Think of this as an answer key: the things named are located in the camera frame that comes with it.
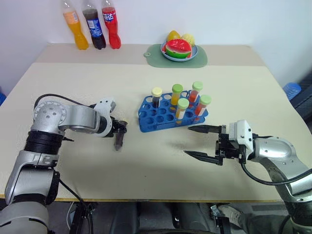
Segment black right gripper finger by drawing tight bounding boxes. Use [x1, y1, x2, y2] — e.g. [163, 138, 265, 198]
[183, 150, 217, 165]
[187, 124, 222, 134]

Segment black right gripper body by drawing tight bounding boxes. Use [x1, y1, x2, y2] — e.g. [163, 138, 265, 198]
[215, 125, 246, 167]

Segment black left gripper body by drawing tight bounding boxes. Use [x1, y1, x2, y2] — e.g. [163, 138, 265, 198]
[111, 117, 121, 138]

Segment dark liquid test tube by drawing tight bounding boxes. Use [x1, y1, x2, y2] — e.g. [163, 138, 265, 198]
[114, 126, 127, 152]

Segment green-capped red test tube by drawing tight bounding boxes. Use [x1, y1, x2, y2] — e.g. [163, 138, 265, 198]
[188, 80, 204, 104]
[194, 94, 213, 120]

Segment green-capped yellow test tube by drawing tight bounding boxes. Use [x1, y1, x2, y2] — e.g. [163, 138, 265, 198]
[175, 97, 190, 124]

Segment blue test tube rack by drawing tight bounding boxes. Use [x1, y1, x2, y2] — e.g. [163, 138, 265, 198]
[137, 90, 210, 134]

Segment yellow-capped dark test tube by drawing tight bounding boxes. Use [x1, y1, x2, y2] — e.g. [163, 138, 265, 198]
[151, 87, 163, 109]

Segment green-capped orange test tube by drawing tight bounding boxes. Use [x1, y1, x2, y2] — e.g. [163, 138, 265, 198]
[170, 83, 184, 106]

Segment white sneaker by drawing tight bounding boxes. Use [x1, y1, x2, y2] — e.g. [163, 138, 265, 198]
[217, 204, 245, 229]

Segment green cutting board mat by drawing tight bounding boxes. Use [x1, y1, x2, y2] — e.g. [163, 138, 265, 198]
[143, 43, 209, 69]

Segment blue plate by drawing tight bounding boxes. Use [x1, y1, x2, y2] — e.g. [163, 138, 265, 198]
[160, 41, 199, 62]

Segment toy watermelon slice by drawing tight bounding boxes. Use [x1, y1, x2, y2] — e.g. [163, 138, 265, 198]
[164, 39, 194, 59]

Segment blue ribbed stacked stools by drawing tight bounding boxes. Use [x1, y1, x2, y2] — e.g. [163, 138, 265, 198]
[283, 82, 302, 101]

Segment yellow toy fruit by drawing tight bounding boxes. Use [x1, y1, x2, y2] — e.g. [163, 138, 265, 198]
[180, 33, 196, 47]

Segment black case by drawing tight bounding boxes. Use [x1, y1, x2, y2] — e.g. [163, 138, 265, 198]
[292, 72, 312, 120]

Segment red soda bottle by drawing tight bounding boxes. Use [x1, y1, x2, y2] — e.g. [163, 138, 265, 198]
[101, 0, 122, 50]

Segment cola bottle blue label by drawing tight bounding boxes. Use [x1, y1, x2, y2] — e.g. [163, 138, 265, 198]
[81, 0, 107, 50]

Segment orange yellow toy mango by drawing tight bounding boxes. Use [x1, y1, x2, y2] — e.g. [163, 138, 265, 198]
[166, 30, 182, 43]

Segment orange soda bottle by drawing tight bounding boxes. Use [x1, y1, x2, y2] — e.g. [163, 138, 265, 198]
[62, 0, 90, 51]

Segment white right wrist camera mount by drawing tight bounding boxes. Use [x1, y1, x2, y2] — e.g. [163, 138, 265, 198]
[228, 119, 254, 162]

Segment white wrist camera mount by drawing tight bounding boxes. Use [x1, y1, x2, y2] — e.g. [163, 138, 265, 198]
[93, 97, 117, 138]
[228, 119, 254, 162]

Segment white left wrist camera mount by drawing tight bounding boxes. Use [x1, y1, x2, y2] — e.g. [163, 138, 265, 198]
[93, 97, 117, 138]

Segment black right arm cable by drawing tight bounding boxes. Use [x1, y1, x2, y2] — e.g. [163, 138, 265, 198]
[239, 133, 312, 186]

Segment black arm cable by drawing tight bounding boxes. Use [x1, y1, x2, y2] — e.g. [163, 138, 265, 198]
[239, 133, 312, 186]
[33, 93, 97, 109]

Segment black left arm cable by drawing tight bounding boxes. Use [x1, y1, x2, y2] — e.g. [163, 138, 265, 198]
[33, 93, 97, 109]

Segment metal caster bracket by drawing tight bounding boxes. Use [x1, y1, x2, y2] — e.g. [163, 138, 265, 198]
[210, 205, 232, 234]

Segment black metal stand frame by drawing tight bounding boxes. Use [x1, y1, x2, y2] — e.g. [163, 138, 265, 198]
[70, 200, 98, 234]

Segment blue object at wall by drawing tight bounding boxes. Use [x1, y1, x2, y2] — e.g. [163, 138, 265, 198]
[0, 86, 7, 107]

